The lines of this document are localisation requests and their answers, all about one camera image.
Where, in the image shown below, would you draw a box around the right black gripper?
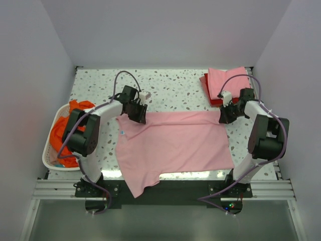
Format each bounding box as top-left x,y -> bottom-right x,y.
219,101 -> 246,125

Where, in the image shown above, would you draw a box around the pink t shirt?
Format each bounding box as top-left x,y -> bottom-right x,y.
116,110 -> 234,198
208,67 -> 250,99

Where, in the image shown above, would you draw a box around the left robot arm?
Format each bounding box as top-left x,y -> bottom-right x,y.
57,85 -> 150,197

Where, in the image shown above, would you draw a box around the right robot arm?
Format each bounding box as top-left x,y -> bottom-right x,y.
218,88 -> 289,197

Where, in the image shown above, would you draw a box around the folded red t shirt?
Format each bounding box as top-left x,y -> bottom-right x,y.
200,73 -> 251,107

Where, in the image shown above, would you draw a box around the folded pink t shirt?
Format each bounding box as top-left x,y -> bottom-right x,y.
208,67 -> 250,99

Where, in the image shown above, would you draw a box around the orange t shirt in basket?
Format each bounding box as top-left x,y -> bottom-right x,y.
49,100 -> 95,168

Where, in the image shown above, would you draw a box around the white laundry basket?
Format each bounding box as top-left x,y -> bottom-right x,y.
42,104 -> 80,171

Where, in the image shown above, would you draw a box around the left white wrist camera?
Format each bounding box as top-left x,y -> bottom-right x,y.
139,91 -> 151,105

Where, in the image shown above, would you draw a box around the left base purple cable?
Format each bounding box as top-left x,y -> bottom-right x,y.
85,185 -> 112,215

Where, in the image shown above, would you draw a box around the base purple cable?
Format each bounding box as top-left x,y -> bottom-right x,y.
85,185 -> 112,215
197,193 -> 241,211

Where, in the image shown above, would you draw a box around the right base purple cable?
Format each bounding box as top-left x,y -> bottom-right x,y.
197,193 -> 241,211

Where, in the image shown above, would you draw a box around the aluminium frame rail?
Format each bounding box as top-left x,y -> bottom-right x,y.
19,66 -> 299,241

